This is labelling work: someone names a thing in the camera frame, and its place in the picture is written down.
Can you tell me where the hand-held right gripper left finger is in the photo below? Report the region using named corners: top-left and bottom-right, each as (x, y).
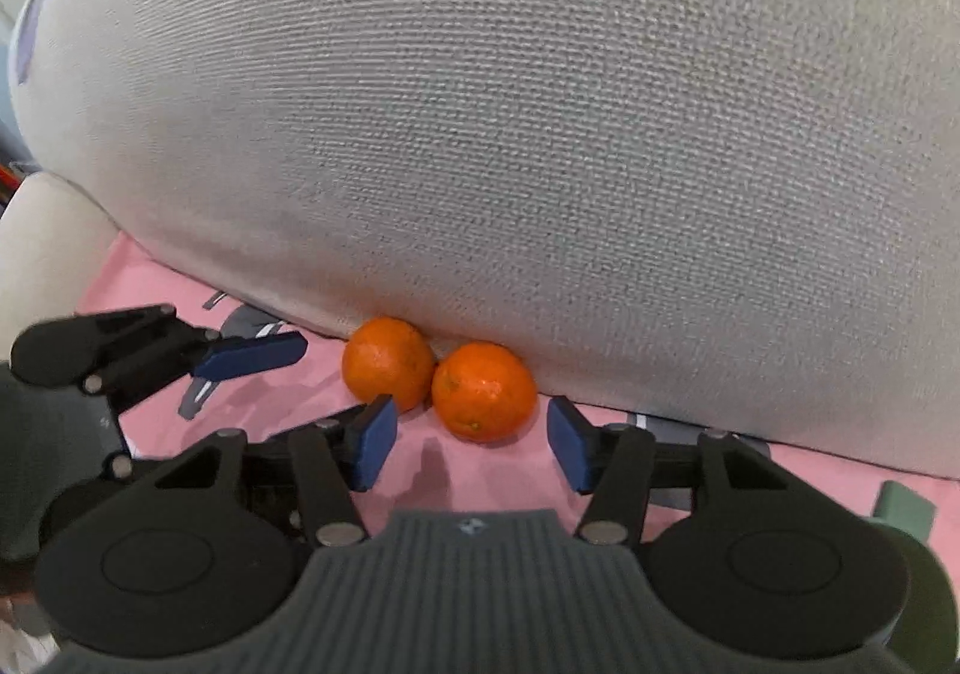
top-left (142, 394), bottom-right (398, 546)

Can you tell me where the beige sofa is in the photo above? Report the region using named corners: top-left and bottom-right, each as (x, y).
top-left (0, 171), bottom-right (121, 364)

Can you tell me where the green plastic colander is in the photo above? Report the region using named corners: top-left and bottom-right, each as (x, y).
top-left (870, 481), bottom-right (960, 674)

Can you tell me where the orange mandarin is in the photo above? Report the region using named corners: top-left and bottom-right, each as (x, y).
top-left (431, 341), bottom-right (539, 443)
top-left (342, 316), bottom-right (437, 414)

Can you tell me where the pink printed blanket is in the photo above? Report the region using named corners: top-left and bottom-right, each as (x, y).
top-left (75, 231), bottom-right (960, 547)

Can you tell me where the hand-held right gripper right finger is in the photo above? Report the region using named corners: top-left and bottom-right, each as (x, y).
top-left (547, 396), bottom-right (807, 544)

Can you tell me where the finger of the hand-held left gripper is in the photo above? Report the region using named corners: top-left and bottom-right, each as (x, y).
top-left (247, 475), bottom-right (307, 540)
top-left (82, 304), bottom-right (308, 413)

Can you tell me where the grey woven cushion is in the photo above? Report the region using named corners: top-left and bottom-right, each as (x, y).
top-left (7, 0), bottom-right (960, 480)

